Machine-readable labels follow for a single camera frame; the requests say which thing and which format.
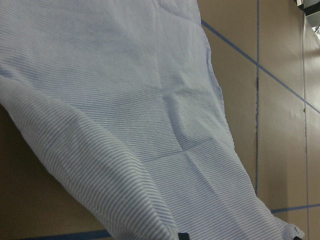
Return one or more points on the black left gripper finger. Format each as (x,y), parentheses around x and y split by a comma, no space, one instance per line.
(183,236)

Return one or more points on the light blue striped shirt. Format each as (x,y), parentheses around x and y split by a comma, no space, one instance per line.
(119,101)

